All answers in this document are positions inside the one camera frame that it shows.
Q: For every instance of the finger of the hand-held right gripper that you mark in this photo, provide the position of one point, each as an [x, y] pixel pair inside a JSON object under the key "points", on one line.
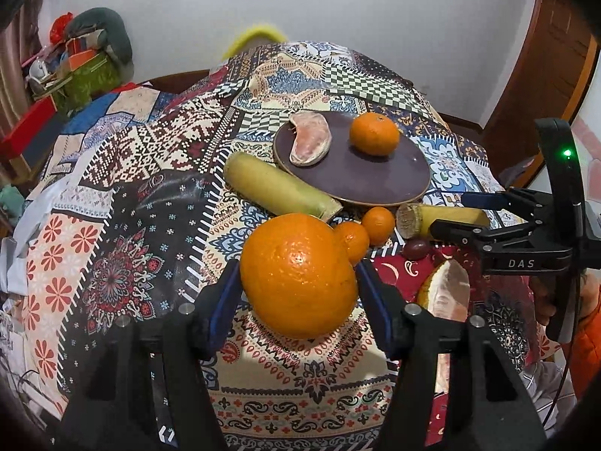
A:
{"points": [[460, 232], [483, 199]]}

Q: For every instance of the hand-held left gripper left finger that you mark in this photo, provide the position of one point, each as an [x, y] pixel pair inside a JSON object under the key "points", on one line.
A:
{"points": [[225, 300]]}

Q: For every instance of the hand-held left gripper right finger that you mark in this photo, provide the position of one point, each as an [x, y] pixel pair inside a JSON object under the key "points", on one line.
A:
{"points": [[375, 305]]}

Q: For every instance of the yellow sugarcane piece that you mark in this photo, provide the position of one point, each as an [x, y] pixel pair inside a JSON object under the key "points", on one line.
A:
{"points": [[422, 221]]}

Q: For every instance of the red date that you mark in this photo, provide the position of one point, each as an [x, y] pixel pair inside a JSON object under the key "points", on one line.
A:
{"points": [[417, 248]]}

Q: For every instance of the pomelo wedge with peel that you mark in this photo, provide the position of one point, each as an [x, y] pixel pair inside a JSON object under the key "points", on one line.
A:
{"points": [[448, 291]]}

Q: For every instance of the small mandarin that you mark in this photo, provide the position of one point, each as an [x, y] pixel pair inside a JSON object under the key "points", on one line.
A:
{"points": [[356, 242], [378, 225]]}

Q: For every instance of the large orange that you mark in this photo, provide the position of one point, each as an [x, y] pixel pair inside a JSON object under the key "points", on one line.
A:
{"points": [[296, 272]]}

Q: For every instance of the dark brown round plate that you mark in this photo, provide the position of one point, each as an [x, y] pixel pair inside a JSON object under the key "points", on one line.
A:
{"points": [[366, 174]]}

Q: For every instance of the green sugarcane piece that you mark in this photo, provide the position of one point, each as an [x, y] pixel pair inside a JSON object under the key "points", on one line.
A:
{"points": [[272, 183]]}

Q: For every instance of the person's right forearm orange sleeve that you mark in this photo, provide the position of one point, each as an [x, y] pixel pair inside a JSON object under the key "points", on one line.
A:
{"points": [[589, 329]]}

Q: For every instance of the person's right hand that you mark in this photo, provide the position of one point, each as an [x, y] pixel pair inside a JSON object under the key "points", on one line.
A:
{"points": [[544, 300]]}

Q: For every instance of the medium orange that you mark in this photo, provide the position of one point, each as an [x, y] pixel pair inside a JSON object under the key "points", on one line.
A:
{"points": [[375, 134]]}

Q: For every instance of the brown wooden door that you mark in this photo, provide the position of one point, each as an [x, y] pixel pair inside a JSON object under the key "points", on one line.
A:
{"points": [[540, 80]]}

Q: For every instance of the patchwork patterned blanket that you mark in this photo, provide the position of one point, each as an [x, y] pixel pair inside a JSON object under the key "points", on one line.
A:
{"points": [[141, 197]]}

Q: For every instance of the light grey cloth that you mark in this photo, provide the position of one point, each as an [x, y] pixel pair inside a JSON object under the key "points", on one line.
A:
{"points": [[551, 394]]}

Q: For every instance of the peeled pink pomelo segment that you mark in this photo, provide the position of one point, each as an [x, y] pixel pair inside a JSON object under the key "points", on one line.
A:
{"points": [[310, 141]]}

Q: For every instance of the white plastic bag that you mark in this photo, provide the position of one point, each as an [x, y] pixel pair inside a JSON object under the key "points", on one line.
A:
{"points": [[11, 268]]}

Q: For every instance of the brown wooden headboard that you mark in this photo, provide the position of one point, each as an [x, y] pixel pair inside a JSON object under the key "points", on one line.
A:
{"points": [[178, 80]]}

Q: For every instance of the teal cloth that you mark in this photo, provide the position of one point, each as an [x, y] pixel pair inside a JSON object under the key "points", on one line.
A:
{"points": [[10, 202]]}

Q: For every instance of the green patterned box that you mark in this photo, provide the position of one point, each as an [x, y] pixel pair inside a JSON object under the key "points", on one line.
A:
{"points": [[89, 84]]}

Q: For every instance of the red flat box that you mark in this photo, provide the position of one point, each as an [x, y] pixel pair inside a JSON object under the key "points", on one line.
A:
{"points": [[28, 127]]}

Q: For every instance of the yellow curved cushion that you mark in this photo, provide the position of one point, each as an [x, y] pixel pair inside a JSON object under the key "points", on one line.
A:
{"points": [[256, 35]]}

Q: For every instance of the orange box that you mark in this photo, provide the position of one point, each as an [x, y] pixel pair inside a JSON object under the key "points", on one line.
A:
{"points": [[82, 56]]}

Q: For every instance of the grey green pillow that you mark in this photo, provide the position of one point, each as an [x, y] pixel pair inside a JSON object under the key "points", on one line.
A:
{"points": [[112, 28]]}

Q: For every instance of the brown curtain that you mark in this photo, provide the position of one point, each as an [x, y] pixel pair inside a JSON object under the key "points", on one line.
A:
{"points": [[11, 65]]}

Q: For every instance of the red plastic bag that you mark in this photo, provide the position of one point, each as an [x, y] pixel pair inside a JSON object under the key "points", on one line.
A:
{"points": [[61, 28]]}

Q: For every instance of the pink wall sticker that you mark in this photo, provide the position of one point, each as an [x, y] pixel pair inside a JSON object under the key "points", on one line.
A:
{"points": [[589, 134]]}

